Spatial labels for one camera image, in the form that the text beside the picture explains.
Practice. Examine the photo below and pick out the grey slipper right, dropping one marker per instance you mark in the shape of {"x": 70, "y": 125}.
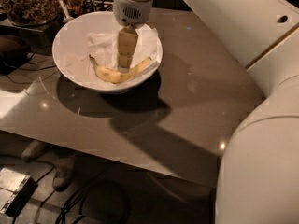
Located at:
{"x": 64, "y": 173}

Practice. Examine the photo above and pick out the grey slipper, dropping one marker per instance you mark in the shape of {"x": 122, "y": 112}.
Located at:
{"x": 33, "y": 151}
{"x": 64, "y": 173}

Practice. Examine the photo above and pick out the white bowl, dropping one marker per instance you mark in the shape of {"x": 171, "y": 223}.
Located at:
{"x": 71, "y": 40}

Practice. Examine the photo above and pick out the white paper napkin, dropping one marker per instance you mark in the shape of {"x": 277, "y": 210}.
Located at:
{"x": 104, "y": 49}

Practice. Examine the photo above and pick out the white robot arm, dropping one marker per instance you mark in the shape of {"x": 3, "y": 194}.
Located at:
{"x": 257, "y": 182}

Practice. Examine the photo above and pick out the dark round object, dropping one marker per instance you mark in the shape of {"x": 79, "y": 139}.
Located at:
{"x": 13, "y": 53}

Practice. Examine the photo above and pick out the white utensil handle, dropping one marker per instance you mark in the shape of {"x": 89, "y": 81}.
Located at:
{"x": 67, "y": 17}

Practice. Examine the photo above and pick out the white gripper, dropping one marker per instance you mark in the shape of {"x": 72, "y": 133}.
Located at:
{"x": 132, "y": 12}

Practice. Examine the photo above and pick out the black wire rack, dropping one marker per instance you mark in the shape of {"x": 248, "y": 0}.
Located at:
{"x": 98, "y": 5}

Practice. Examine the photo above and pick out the grey slipper left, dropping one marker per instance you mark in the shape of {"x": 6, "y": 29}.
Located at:
{"x": 33, "y": 151}

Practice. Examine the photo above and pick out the metal box on floor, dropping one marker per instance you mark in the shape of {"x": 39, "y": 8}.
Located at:
{"x": 15, "y": 191}

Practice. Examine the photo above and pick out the yellow banana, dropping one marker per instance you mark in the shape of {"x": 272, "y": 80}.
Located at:
{"x": 115, "y": 76}

